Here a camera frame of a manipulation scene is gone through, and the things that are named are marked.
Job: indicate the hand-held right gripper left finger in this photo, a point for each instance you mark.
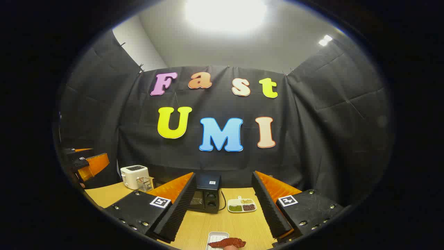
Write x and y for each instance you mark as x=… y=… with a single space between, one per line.
x=180 y=208

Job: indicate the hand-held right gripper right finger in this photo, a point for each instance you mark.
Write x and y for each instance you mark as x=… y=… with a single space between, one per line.
x=269 y=208

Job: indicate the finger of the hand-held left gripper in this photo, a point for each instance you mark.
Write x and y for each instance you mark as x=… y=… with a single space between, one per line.
x=95 y=165
x=81 y=152

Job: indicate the black electric oven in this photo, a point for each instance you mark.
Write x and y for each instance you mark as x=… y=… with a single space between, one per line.
x=211 y=199

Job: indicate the red-brown meat slice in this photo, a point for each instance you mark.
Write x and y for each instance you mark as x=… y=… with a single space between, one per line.
x=227 y=242

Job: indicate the white divided bean dish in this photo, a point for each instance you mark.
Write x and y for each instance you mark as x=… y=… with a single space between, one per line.
x=241 y=206

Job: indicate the white toaster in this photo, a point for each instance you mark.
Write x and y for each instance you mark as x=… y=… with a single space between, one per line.
x=131 y=175

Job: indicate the clear utensil holder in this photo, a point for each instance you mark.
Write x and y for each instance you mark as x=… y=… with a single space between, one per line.
x=144 y=184

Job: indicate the white ribbed tray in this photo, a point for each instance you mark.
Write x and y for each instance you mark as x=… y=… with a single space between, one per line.
x=216 y=236

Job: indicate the black backdrop cloth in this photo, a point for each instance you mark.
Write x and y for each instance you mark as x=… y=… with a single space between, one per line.
x=312 y=139

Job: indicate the small ceiling light panel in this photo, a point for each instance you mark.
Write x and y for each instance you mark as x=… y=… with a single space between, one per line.
x=325 y=40

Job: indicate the large ceiling light panel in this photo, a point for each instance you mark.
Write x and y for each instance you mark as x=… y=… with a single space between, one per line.
x=225 y=14

